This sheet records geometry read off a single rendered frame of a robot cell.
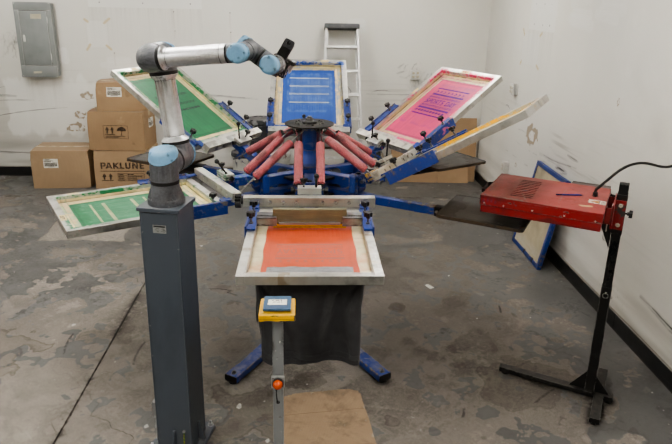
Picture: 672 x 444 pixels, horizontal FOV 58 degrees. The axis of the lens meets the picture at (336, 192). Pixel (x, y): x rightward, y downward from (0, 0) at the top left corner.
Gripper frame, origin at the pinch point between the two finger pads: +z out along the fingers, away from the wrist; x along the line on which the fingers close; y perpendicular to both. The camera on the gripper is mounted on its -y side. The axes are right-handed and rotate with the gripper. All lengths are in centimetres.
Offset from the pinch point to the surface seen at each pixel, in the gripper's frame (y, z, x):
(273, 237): 77, -6, 28
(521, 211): 20, 25, 130
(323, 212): 59, 8, 43
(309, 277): 68, -51, 51
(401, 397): 138, 22, 123
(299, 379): 160, 29, 71
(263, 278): 75, -54, 35
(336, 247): 65, -12, 56
